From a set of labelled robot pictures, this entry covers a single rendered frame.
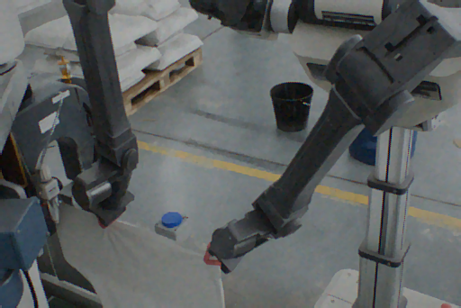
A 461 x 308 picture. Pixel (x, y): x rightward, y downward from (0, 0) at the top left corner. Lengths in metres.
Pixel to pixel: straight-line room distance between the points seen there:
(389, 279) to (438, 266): 1.03
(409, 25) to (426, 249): 2.27
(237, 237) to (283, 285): 1.68
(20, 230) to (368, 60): 0.61
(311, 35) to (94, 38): 0.53
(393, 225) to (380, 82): 1.03
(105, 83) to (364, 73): 0.51
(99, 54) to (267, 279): 1.85
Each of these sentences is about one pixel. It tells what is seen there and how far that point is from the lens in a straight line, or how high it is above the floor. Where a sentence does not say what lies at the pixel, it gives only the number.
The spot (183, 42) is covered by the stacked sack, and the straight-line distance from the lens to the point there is 4.80.
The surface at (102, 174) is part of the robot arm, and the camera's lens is 1.15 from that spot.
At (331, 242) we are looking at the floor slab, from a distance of 2.87.
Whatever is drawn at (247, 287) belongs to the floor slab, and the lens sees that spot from 2.63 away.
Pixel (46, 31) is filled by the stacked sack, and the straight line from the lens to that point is 4.40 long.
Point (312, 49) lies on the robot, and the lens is 1.28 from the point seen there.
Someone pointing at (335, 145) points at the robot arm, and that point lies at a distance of 0.78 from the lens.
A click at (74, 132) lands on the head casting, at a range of 1.41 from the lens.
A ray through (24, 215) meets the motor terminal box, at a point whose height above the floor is 1.30.
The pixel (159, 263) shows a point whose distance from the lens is 1.29.
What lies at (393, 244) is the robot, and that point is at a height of 0.75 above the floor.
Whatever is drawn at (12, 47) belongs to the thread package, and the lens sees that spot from 0.99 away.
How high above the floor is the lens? 1.85
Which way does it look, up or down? 31 degrees down
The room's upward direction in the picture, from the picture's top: 5 degrees counter-clockwise
